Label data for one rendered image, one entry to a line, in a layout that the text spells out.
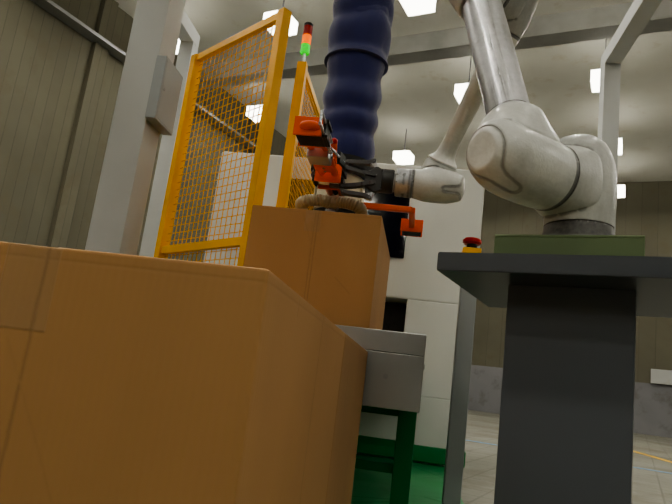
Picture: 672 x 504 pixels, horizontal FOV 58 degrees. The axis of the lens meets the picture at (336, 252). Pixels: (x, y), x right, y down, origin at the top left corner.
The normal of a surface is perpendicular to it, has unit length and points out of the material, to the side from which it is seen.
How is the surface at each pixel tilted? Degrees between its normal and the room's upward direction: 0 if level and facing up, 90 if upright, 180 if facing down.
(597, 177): 89
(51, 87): 90
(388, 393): 90
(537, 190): 148
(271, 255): 90
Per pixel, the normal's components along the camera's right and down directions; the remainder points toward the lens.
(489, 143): -0.84, -0.11
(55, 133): 0.89, 0.02
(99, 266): -0.11, -0.22
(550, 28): -0.44, -0.23
